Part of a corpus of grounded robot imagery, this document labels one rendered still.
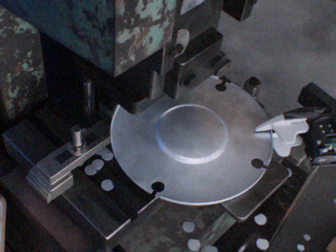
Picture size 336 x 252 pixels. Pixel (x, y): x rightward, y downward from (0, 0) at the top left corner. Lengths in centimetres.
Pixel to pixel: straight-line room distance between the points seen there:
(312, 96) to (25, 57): 53
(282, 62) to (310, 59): 13
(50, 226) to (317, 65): 160
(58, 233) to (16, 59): 33
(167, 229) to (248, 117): 26
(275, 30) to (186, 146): 160
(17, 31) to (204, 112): 35
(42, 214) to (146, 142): 25
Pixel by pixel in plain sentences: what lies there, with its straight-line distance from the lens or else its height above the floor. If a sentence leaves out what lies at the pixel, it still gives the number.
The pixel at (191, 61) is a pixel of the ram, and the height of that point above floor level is 97.
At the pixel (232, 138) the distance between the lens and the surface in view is 89.
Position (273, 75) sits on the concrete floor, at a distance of 219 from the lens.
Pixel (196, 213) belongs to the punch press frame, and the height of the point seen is 64.
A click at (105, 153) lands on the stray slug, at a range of 94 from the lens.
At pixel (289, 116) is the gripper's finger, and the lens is 90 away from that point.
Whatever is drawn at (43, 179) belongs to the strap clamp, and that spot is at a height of 74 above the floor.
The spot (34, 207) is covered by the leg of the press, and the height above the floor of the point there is 62.
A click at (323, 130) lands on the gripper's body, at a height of 82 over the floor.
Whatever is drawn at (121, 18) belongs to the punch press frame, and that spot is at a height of 114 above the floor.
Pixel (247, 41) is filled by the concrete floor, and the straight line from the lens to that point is 231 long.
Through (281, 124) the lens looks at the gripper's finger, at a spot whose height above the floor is 81.
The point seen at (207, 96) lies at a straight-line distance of 94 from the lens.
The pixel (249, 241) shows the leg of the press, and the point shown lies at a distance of 144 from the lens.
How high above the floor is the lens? 148
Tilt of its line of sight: 52 degrees down
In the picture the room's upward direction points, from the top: 9 degrees clockwise
